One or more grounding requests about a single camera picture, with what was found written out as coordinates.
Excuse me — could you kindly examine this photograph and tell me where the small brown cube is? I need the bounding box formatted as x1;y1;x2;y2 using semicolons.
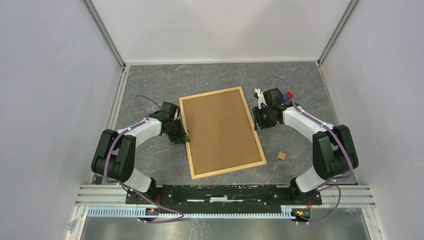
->
277;152;287;162

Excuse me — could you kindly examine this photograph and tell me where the brown backing board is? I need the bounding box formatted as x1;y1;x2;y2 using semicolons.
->
182;89;264;176

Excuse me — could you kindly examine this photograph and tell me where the purple cable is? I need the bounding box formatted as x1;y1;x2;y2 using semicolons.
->
256;76;355;225
103;95;185;224

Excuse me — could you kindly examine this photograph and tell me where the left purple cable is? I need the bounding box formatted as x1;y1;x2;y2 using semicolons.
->
103;95;185;224

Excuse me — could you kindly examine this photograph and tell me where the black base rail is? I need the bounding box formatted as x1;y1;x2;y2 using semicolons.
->
125;184;323;216

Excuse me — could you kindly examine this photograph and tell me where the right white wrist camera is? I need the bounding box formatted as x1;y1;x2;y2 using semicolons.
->
254;88;267;109

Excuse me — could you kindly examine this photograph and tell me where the purple and red block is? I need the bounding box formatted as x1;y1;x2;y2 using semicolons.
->
282;91;294;102

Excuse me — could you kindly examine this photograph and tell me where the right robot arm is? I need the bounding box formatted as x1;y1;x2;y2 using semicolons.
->
252;88;359;204

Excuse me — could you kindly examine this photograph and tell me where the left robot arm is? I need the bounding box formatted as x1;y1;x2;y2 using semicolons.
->
91;101;190;204

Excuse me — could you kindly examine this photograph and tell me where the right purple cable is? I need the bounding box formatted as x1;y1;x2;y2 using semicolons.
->
256;76;355;225

